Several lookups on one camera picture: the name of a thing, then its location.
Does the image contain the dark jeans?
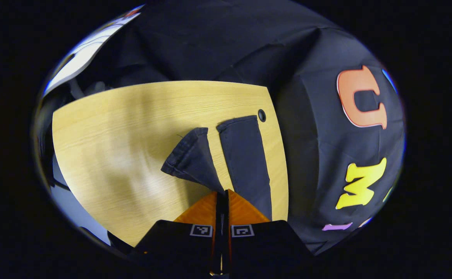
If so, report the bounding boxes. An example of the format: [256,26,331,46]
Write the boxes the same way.
[160,115,273,221]

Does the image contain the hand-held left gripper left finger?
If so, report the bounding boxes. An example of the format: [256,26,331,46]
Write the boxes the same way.
[131,190,223,276]

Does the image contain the black backdrop cloth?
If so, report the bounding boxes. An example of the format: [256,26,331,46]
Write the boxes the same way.
[67,0,407,256]

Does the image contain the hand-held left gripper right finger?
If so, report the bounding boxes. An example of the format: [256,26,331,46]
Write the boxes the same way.
[222,189,316,276]

